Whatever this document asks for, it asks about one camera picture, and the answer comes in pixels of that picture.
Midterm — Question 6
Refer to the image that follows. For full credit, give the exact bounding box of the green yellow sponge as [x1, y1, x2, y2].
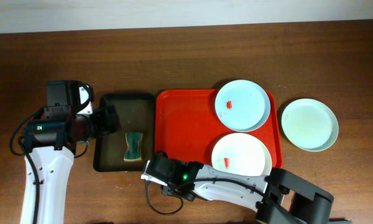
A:
[124, 132, 143, 162]

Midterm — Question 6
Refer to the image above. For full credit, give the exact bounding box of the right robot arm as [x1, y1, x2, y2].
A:
[159, 161, 334, 223]

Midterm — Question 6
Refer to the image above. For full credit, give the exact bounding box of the light blue plate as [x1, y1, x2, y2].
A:
[214, 80, 271, 133]

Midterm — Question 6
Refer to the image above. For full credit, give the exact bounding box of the white plate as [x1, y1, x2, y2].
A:
[211, 133, 272, 176]

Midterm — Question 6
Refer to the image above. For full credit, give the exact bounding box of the black rectangular tray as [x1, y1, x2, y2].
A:
[93, 92, 155, 172]

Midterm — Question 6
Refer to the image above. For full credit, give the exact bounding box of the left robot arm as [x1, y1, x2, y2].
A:
[18, 105, 121, 223]

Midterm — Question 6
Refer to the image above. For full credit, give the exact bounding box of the pale green plate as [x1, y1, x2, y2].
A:
[281, 98, 339, 152]

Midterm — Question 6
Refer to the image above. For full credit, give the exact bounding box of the red plastic tray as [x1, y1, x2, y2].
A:
[155, 89, 283, 168]

